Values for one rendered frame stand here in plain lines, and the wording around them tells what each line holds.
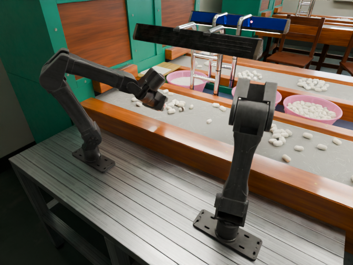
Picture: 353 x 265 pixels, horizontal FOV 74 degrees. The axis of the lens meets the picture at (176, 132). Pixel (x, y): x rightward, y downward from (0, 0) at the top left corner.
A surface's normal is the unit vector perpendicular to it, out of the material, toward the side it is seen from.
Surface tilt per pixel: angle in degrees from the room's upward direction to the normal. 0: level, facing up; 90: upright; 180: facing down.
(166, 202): 0
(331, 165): 0
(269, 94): 21
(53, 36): 90
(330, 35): 90
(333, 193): 0
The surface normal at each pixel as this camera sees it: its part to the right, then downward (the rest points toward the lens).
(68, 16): 0.85, 0.30
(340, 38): -0.56, 0.47
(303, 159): 0.00, -0.83
